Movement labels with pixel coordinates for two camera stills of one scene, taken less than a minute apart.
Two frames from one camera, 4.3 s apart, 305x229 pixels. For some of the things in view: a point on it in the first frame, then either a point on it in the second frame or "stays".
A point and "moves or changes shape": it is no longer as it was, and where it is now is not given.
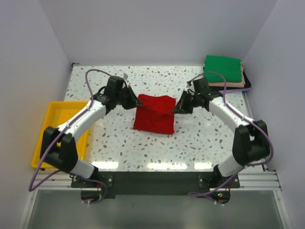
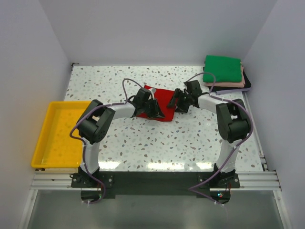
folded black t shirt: [247, 81] stays
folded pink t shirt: [233, 84] stays
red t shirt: [155, 114] moves or changes shape
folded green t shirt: [230, 68] stays
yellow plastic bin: [57, 113] stays
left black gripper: [134, 101] to [156, 112]
